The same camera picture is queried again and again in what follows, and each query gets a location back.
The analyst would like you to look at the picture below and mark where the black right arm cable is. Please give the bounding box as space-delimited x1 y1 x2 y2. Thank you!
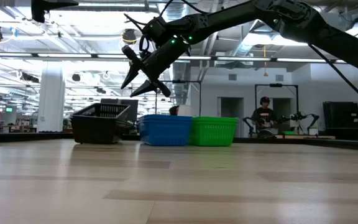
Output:
123 0 205 54

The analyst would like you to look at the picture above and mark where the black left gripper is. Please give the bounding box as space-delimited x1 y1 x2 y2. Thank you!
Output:
30 0 80 24

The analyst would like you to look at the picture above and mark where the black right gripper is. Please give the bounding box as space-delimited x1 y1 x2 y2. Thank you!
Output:
120 36 192 98

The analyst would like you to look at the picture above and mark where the long ceiling light strip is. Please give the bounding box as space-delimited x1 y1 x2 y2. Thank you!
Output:
0 52 347 64

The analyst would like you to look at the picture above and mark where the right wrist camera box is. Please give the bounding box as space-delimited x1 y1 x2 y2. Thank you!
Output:
141 16 168 42

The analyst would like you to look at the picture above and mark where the yellow hanging cord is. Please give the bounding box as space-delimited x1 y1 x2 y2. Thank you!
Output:
262 45 269 78

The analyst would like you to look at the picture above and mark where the black table edge rail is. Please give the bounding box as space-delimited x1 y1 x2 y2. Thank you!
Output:
0 131 358 152

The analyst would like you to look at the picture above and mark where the white building column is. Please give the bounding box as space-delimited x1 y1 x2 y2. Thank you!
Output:
37 60 66 133

